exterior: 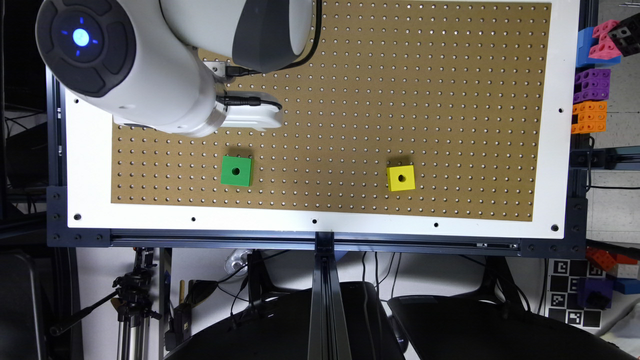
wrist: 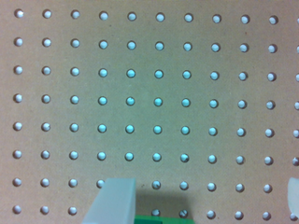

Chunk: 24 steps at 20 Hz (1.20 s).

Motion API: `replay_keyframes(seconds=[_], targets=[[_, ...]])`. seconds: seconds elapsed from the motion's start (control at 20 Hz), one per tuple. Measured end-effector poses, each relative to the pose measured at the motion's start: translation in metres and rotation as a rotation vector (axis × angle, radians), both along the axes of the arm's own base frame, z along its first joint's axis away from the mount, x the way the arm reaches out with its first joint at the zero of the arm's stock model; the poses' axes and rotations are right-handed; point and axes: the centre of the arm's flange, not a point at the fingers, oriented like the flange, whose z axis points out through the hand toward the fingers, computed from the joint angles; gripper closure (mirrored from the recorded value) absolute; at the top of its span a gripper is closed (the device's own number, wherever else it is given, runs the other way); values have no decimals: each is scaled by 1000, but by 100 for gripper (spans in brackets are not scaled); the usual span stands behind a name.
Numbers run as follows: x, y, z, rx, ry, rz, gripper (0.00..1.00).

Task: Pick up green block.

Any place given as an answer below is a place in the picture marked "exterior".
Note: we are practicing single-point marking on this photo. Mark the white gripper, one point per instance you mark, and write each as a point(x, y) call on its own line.
point(250, 109)

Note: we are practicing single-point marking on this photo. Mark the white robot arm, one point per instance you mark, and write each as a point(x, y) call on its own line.
point(164, 64)

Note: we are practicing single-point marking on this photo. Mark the green cube block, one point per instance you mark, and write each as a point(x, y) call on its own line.
point(236, 171)

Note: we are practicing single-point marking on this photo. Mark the yellow cube block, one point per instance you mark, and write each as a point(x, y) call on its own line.
point(401, 178)

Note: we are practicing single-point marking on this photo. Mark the orange toy block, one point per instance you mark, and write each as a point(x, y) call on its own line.
point(589, 117)

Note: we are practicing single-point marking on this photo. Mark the blue toy block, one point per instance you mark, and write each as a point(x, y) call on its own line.
point(584, 44)

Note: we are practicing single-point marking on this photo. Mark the pink toy block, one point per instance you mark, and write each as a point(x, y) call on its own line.
point(604, 49)

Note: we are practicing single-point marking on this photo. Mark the red toy block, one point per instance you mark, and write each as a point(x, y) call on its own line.
point(605, 260)

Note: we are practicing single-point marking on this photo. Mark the black toy block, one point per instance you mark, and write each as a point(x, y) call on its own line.
point(626, 36)

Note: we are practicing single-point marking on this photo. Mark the dark purple toy block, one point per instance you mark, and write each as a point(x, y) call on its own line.
point(595, 293)

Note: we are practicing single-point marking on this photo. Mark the brown perforated pegboard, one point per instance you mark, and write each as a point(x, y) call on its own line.
point(453, 88)

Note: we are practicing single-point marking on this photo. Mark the aluminium centre strut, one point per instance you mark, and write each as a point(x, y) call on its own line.
point(328, 337)

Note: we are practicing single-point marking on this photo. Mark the fiducial marker sheet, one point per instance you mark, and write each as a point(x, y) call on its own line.
point(562, 291)

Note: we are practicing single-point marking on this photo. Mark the white board frame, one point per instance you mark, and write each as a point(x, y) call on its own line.
point(89, 143)

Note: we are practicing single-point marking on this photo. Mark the black camera tripod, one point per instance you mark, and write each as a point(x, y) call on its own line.
point(131, 299)

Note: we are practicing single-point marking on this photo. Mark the dark aluminium table frame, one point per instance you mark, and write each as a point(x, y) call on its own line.
point(570, 245)

